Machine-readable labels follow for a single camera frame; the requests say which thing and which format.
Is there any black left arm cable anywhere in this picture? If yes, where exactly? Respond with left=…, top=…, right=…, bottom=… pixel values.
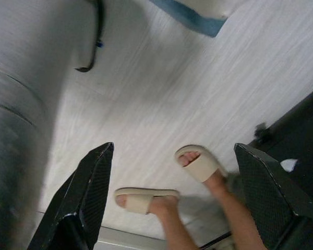
left=74, top=0, right=105, bottom=73

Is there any person in dark shorts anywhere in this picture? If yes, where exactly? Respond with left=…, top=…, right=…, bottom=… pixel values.
left=115, top=152, right=267, bottom=250

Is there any black metal stand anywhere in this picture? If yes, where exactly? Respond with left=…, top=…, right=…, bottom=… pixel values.
left=254, top=75, right=313, bottom=143

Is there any pale slide slipper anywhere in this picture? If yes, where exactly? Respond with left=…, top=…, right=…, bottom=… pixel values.
left=174, top=144, right=229, bottom=184
left=114, top=187, right=180, bottom=216

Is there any beige sheeted mattress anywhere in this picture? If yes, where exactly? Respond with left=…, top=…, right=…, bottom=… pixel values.
left=182, top=0, right=236, bottom=19

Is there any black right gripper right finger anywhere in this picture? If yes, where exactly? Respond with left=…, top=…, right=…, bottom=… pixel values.
left=233, top=142, right=313, bottom=250

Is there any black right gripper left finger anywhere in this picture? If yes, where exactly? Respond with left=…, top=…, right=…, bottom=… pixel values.
left=26, top=142, right=114, bottom=250

